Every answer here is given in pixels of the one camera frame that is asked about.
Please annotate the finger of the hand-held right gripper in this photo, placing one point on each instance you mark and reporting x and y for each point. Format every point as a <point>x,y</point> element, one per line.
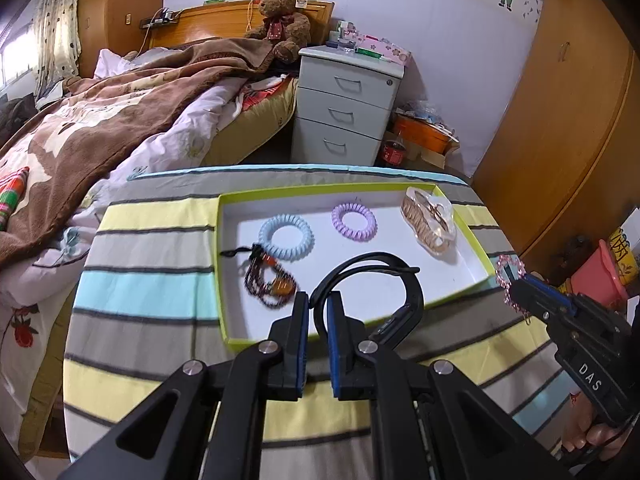
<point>530,302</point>
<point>552,294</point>

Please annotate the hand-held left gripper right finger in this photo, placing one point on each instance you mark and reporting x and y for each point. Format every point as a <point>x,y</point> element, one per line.
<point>334,355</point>

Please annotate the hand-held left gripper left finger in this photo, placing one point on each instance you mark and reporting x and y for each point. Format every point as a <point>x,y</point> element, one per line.
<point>302,355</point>

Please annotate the black watch band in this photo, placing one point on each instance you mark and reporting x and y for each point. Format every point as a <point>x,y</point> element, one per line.
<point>415,300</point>

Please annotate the green shallow box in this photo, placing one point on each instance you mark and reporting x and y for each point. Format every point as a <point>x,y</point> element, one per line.
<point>380,255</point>

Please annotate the clear hair claw clip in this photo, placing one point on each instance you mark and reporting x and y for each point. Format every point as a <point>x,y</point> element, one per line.
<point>430,240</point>

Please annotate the person's right hand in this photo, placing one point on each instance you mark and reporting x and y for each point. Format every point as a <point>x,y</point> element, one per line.
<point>580,430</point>

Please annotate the pink basket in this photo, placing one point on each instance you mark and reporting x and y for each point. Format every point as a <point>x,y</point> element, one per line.
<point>597,275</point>

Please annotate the yellow box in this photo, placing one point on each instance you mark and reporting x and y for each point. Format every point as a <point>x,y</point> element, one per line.
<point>625,255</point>

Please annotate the large wooden wardrobe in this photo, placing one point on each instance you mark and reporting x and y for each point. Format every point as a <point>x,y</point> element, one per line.
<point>560,110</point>

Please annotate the orange bin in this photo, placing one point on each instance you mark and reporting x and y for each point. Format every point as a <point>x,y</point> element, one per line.
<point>420,135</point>

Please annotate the red can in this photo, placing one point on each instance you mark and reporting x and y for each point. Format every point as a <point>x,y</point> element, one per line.
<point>392,155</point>

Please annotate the grey nightstand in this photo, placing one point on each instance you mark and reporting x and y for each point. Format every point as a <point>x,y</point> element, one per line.
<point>345,110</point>

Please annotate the red printed cushion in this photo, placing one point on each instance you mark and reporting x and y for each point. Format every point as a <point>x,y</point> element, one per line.
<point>260,95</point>

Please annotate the pink tissue box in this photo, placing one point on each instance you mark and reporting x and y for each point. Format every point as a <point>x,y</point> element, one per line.
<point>390,52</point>

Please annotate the brown blanket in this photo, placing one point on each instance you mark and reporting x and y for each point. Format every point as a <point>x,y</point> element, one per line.
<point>125,105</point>

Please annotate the bottles on nightstand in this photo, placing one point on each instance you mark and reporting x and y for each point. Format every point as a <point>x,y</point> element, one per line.
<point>342,37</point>

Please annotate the red green striped cloth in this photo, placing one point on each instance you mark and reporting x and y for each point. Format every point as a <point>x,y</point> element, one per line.
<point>12,195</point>

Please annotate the wooden headboard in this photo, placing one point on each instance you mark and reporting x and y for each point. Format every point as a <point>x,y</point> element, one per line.
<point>215,22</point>

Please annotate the brown teddy bear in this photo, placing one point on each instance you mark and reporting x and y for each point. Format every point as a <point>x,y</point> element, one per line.
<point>280,10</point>

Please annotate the power strip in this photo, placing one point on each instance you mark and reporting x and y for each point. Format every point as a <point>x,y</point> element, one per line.
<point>160,20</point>

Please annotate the narrow wooden cabinet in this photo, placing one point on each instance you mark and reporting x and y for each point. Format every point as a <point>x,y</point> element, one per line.
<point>115,0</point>

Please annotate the dotted curtain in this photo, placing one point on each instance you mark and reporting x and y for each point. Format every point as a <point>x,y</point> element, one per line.
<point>55,20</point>

